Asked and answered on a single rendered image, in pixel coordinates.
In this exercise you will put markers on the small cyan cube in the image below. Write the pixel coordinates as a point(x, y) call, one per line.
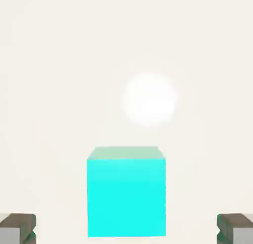
point(126, 196)

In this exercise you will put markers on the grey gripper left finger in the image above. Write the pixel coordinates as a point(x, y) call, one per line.
point(15, 226)

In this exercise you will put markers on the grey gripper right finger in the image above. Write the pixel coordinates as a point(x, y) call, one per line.
point(237, 226)

